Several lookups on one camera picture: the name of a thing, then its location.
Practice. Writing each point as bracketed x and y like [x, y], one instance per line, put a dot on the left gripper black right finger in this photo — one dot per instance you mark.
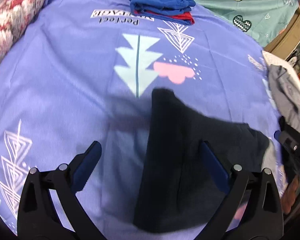
[251, 207]

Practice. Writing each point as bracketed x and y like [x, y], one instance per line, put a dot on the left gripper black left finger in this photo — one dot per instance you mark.
[49, 208]

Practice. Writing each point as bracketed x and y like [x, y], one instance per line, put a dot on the black pants with grey waistband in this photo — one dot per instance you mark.
[176, 191]

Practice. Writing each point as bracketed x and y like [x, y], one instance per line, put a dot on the person right hand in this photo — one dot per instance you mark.
[289, 197]

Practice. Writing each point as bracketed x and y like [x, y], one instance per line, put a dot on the grey clothes pile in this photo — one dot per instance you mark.
[284, 85]

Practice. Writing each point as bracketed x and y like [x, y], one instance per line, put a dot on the wooden furniture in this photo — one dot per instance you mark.
[287, 44]

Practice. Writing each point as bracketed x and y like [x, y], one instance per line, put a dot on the purple printed bed sheet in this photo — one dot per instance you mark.
[84, 71]

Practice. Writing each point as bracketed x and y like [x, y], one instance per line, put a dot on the folded red garment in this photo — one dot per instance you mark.
[184, 19]

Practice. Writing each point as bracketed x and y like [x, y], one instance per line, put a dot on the folded blue garment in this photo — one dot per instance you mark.
[165, 7]

